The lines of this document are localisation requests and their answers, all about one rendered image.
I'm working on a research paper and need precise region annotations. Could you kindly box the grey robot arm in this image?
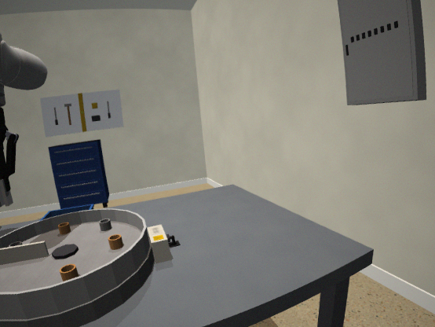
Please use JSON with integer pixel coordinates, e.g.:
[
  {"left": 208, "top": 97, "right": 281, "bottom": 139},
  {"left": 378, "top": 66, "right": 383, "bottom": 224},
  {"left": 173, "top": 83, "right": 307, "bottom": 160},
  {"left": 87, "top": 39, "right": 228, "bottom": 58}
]
[{"left": 0, "top": 32, "right": 47, "bottom": 107}]

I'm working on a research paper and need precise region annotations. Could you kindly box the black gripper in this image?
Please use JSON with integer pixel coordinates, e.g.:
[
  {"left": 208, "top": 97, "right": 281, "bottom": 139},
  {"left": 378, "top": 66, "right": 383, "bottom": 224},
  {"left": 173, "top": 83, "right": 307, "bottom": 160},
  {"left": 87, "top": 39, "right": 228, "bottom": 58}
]
[{"left": 0, "top": 107, "right": 19, "bottom": 207}]

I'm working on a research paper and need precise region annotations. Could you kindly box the blue open tray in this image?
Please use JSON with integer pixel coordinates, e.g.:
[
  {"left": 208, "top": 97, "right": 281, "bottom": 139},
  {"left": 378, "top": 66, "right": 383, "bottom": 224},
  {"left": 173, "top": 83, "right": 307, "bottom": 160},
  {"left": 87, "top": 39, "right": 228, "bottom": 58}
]
[{"left": 39, "top": 204, "right": 94, "bottom": 221}]

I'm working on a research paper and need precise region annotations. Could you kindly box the bronze bushing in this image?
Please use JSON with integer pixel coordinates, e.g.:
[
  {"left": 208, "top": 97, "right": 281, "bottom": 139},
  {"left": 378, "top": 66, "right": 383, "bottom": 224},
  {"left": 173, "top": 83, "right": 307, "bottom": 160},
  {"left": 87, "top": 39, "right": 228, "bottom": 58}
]
[
  {"left": 58, "top": 222, "right": 71, "bottom": 234},
  {"left": 108, "top": 234, "right": 123, "bottom": 250},
  {"left": 60, "top": 264, "right": 79, "bottom": 281}
]

